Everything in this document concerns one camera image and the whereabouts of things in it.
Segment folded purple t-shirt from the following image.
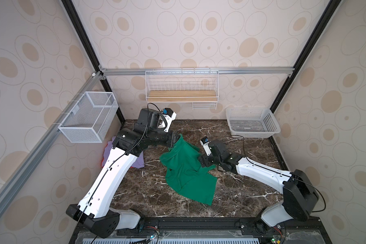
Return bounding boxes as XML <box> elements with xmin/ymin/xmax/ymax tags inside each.
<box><xmin>105</xmin><ymin>136</ymin><xmax>144</xmax><ymax>168</ymax></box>

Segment black corner post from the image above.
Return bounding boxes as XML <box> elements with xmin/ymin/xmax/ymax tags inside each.
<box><xmin>59</xmin><ymin>0</ymin><xmax>126</xmax><ymax>127</ymax></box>
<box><xmin>269</xmin><ymin>0</ymin><xmax>344</xmax><ymax>114</ymax></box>

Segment horizontal aluminium back rail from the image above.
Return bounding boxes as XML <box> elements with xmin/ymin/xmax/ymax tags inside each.
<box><xmin>102</xmin><ymin>67</ymin><xmax>294</xmax><ymax>76</ymax></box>

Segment green t-shirt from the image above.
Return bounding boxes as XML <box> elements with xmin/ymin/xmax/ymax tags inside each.
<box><xmin>160</xmin><ymin>136</ymin><xmax>217</xmax><ymax>205</ymax></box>

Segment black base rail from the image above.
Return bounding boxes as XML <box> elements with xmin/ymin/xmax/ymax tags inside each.
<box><xmin>69</xmin><ymin>217</ymin><xmax>331</xmax><ymax>244</ymax></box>

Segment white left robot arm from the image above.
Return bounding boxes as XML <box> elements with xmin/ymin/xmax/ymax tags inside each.
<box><xmin>66</xmin><ymin>108</ymin><xmax>180</xmax><ymax>239</ymax></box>

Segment white wire wall shelf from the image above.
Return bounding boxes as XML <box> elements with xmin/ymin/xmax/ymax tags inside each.
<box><xmin>145</xmin><ymin>73</ymin><xmax>220</xmax><ymax>109</ymax></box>

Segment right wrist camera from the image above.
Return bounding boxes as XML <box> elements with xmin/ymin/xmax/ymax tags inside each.
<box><xmin>200</xmin><ymin>136</ymin><xmax>211</xmax><ymax>156</ymax></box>

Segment white wire mesh basket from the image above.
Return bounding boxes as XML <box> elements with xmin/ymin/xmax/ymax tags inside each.
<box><xmin>58</xmin><ymin>91</ymin><xmax>119</xmax><ymax>143</ymax></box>

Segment folded red t-shirt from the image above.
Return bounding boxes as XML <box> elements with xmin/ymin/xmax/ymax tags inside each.
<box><xmin>101</xmin><ymin>144</ymin><xmax>109</xmax><ymax>168</ymax></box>

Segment black right corner post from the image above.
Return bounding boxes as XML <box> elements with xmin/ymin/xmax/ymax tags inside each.
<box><xmin>269</xmin><ymin>0</ymin><xmax>344</xmax><ymax>114</ymax></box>

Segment wooden shelf board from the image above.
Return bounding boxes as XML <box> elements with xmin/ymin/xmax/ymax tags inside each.
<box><xmin>146</xmin><ymin>90</ymin><xmax>219</xmax><ymax>103</ymax></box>

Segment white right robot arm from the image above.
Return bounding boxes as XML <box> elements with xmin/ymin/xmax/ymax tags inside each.
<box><xmin>198</xmin><ymin>137</ymin><xmax>319</xmax><ymax>233</ymax></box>

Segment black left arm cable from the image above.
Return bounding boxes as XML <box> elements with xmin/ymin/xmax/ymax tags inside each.
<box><xmin>76</xmin><ymin>103</ymin><xmax>162</xmax><ymax>244</ymax></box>

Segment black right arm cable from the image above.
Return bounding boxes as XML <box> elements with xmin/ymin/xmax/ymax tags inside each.
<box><xmin>231</xmin><ymin>135</ymin><xmax>327</xmax><ymax>213</ymax></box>

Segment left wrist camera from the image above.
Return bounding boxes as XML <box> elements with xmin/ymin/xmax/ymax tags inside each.
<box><xmin>161</xmin><ymin>108</ymin><xmax>176</xmax><ymax>133</ymax></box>

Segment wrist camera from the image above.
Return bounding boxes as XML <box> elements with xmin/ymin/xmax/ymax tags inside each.
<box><xmin>200</xmin><ymin>136</ymin><xmax>211</xmax><ymax>156</ymax></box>
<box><xmin>161</xmin><ymin>108</ymin><xmax>176</xmax><ymax>133</ymax></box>

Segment black left corner post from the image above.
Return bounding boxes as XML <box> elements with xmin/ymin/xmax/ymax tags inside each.
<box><xmin>59</xmin><ymin>0</ymin><xmax>126</xmax><ymax>127</ymax></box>

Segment white plastic laundry basket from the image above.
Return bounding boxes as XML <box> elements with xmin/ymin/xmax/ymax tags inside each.
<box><xmin>226</xmin><ymin>107</ymin><xmax>281</xmax><ymax>138</ymax></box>

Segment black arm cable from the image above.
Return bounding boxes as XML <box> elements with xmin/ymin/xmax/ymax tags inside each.
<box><xmin>231</xmin><ymin>135</ymin><xmax>327</xmax><ymax>213</ymax></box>
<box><xmin>76</xmin><ymin>103</ymin><xmax>162</xmax><ymax>244</ymax></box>

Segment aluminium left wall rail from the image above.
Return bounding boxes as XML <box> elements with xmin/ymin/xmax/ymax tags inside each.
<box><xmin>0</xmin><ymin>71</ymin><xmax>102</xmax><ymax>218</ymax></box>

